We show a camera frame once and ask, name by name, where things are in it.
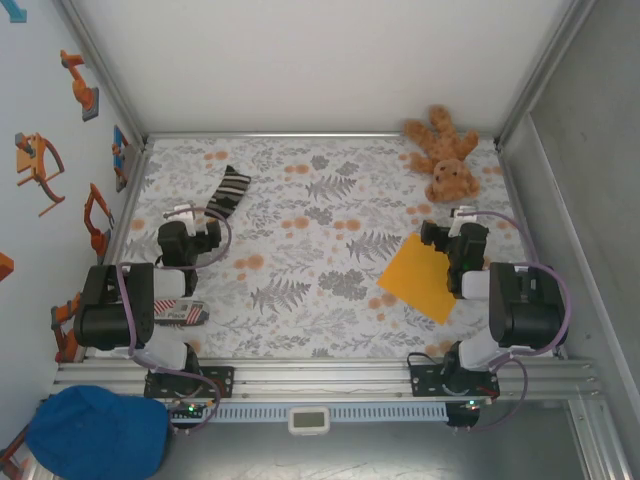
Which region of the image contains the orange cloth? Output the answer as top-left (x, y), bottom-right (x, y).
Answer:
top-left (376, 230), bottom-right (459, 326)

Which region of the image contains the black white striped sock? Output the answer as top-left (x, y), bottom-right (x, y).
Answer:
top-left (202, 164), bottom-right (252, 220)

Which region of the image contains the brown teddy bear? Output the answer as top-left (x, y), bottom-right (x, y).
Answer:
top-left (403, 104), bottom-right (482, 204)

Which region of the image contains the flag print sock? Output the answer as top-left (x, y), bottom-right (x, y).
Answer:
top-left (152, 298), bottom-right (210, 329)

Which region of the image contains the floral fern print tablecloth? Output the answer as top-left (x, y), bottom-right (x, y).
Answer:
top-left (94, 137), bottom-right (557, 359)

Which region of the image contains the controller board with green light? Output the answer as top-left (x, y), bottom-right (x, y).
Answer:
top-left (168, 399), bottom-right (211, 420)
top-left (446, 398), bottom-right (489, 430)

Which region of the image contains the blue cap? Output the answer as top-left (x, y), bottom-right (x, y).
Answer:
top-left (24, 384), bottom-right (174, 479)

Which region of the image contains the white timer display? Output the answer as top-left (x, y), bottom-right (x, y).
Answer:
top-left (287, 405), bottom-right (332, 436)

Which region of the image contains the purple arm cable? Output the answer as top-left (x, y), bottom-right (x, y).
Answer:
top-left (115, 206), bottom-right (234, 437)
top-left (469, 209), bottom-right (572, 434)

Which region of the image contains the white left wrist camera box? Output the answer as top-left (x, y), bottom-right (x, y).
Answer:
top-left (173, 201), bottom-right (200, 236)

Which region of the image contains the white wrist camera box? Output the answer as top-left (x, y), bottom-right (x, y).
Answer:
top-left (173, 201), bottom-right (200, 236)
top-left (451, 205), bottom-right (477, 237)

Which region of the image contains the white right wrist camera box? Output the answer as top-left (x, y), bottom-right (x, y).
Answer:
top-left (451, 205), bottom-right (477, 237)

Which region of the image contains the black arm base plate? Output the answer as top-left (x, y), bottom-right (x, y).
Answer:
top-left (408, 363), bottom-right (500, 399)
top-left (143, 365), bottom-right (236, 399)

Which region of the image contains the wide aluminium frame rail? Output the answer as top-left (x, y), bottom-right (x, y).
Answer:
top-left (52, 355), bottom-right (601, 401)

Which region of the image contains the white slotted cable duct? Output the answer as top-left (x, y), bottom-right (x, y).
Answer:
top-left (207, 403), bottom-right (449, 422)

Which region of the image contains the aluminium frame post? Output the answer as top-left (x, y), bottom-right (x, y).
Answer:
top-left (55, 0), bottom-right (150, 147)
top-left (493, 0), bottom-right (600, 149)

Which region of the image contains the orange and grey wall decal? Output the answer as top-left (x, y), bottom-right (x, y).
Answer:
top-left (0, 428), bottom-right (32, 480)

